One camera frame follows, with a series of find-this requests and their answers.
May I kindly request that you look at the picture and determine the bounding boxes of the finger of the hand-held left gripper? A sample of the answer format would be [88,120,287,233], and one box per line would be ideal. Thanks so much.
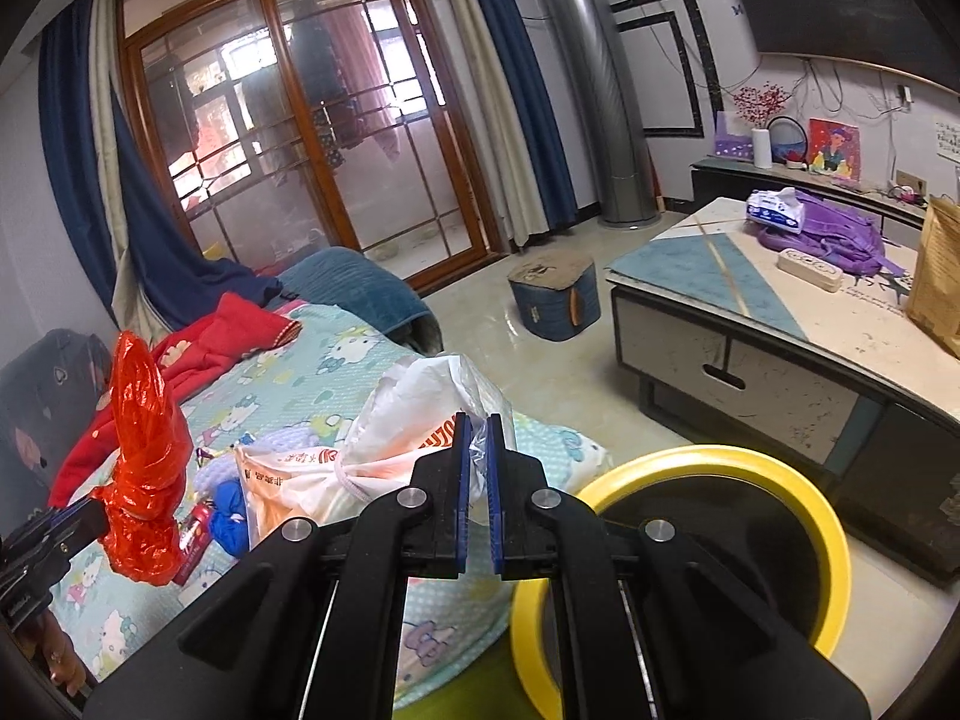
[26,499,112,560]

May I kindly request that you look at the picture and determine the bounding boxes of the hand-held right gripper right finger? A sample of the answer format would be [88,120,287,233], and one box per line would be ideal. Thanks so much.
[484,414,872,720]

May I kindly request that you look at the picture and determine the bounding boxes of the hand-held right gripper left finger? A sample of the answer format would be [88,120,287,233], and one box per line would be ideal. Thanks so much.
[82,412,473,720]

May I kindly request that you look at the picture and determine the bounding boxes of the white plastic bag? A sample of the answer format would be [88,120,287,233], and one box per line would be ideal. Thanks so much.
[232,355,518,545]

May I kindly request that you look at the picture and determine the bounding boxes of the red plastic bag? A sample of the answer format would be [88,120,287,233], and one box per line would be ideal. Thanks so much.
[90,330,197,587]

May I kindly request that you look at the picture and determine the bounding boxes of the yellow trash bin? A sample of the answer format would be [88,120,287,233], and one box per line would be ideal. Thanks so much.
[510,444,854,720]

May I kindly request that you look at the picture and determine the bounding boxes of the person's left hand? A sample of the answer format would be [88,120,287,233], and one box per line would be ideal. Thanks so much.
[13,607,89,697]

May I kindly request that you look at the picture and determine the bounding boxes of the small red packet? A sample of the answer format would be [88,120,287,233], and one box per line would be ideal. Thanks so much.
[178,502,217,565]

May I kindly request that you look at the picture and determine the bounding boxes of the blue wrapper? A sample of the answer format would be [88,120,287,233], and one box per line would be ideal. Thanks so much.
[204,478,250,557]

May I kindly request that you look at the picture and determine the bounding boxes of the cartoon cat printed bedsheet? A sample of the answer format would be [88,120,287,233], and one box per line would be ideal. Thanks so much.
[52,300,616,710]

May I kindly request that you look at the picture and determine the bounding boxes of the blue storage stool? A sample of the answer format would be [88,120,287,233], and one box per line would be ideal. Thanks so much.
[508,255,602,344]

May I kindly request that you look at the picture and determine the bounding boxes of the teal blanket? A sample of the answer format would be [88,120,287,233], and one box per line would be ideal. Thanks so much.
[277,246,445,357]

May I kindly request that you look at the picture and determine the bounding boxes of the red blanket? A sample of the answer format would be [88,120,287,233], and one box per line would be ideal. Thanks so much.
[49,292,305,511]

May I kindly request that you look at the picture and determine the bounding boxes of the marble top coffee table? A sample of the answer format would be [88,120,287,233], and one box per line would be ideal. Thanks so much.
[604,195,960,590]

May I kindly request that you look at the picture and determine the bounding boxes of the blue curtain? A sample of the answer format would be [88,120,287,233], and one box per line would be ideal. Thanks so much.
[37,0,282,331]
[450,0,580,230]

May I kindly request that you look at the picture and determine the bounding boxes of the beige curtain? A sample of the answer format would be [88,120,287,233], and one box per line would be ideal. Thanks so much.
[88,0,151,342]
[424,0,552,248]

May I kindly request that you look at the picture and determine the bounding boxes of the dark television cabinet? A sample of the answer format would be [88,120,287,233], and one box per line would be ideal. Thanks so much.
[690,156,931,245]

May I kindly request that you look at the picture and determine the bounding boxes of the white pencil case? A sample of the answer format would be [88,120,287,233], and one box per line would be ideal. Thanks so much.
[775,245,845,293]

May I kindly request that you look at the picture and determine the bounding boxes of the wooden framed glass door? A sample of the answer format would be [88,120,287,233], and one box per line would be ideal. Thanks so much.
[112,0,507,293]

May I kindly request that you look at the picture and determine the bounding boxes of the blue white tissue pack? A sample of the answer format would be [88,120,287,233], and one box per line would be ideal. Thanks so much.
[745,187,808,235]

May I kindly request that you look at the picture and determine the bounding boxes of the silver tower air conditioner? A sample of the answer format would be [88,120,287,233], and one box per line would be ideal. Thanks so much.
[536,0,662,230]

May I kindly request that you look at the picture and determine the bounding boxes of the hanging clothes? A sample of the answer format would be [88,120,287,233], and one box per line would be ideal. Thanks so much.
[240,0,402,188]

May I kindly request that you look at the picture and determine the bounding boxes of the purple cloth bundle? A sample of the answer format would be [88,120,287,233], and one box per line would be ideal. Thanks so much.
[756,190,910,280]

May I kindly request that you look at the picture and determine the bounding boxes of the white vase with red flowers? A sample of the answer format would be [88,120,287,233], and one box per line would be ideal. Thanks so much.
[731,81,794,170]

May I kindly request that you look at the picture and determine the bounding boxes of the round desk ornament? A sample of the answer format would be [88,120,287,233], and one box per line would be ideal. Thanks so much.
[768,115,812,170]

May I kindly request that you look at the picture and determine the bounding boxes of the colourful painting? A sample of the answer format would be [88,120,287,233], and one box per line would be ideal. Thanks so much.
[807,118,862,182]

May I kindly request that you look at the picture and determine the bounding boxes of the brown paper bag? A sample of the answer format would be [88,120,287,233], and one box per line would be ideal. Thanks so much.
[904,195,960,359]

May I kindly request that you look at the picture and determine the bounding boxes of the black television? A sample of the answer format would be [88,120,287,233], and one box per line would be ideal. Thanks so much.
[718,0,960,104]

